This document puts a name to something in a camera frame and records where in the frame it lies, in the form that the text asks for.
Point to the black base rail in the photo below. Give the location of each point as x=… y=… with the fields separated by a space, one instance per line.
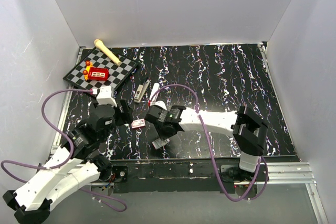
x=162 y=175

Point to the black white chessboard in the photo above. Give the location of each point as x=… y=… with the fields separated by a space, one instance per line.
x=117 y=74

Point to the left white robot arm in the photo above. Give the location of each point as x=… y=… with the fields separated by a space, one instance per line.
x=33 y=205

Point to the right aluminium frame rail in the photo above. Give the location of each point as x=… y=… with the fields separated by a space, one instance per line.
x=290 y=173

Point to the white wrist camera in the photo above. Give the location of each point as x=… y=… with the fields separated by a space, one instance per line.
x=106 y=96
x=161 y=104

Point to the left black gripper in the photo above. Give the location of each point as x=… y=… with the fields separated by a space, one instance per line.
x=125 y=116

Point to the red white staple box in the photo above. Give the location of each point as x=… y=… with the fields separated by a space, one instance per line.
x=138 y=123

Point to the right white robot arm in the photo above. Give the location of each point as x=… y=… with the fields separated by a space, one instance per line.
x=247 y=128

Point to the staple box tray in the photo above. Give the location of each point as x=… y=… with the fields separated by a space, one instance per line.
x=159 y=143

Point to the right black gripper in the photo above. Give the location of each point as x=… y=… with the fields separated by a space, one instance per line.
x=164 y=135

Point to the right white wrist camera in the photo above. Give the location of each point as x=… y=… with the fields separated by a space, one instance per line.
x=161 y=104

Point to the red yellow toy bus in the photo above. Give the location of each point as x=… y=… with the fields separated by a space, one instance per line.
x=95 y=73

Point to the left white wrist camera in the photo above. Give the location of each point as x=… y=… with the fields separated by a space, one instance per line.
x=106 y=96

